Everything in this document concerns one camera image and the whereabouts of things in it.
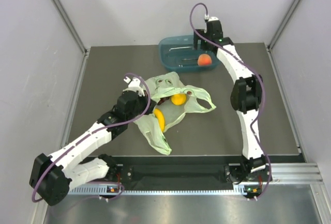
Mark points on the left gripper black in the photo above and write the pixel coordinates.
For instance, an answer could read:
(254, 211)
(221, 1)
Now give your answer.
(152, 104)

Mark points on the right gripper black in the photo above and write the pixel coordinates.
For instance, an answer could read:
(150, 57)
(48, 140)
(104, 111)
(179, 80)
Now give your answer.
(196, 37)

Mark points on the orange peach fruit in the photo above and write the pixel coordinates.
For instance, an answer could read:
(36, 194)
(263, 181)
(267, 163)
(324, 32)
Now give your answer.
(204, 60)

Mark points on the light green plastic bag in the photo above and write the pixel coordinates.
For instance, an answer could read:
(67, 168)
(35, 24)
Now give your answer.
(161, 88)

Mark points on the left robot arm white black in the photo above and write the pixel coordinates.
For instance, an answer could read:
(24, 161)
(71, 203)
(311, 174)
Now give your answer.
(54, 175)

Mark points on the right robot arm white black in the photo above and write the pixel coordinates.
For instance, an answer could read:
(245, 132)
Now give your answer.
(246, 96)

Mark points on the yellow banana fruit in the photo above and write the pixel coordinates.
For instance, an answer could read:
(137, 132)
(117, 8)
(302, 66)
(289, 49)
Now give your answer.
(160, 117)

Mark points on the yellow lemon fruit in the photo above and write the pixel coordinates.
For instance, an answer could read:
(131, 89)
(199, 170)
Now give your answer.
(178, 99)

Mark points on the teal plastic container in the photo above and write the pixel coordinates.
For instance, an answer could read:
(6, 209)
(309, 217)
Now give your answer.
(177, 54)

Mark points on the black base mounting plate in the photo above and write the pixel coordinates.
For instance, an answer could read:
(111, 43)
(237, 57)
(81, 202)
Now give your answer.
(175, 173)

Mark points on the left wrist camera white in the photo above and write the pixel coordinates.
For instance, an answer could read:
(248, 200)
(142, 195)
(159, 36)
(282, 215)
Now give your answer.
(135, 85)

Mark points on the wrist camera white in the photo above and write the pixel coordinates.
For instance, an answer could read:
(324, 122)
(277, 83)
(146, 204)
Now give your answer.
(208, 19)
(135, 85)

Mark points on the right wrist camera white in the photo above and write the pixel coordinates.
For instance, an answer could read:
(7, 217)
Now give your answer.
(208, 19)

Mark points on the right aluminium frame post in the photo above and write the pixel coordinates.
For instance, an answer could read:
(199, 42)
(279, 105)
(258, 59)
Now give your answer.
(283, 24)

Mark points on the aluminium frame post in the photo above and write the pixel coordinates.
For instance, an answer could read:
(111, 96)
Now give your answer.
(283, 24)
(68, 23)

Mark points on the left aluminium frame post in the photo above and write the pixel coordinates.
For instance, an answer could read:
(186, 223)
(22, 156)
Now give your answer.
(68, 23)

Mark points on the aluminium rail profile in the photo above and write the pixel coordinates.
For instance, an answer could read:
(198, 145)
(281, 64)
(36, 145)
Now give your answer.
(296, 174)

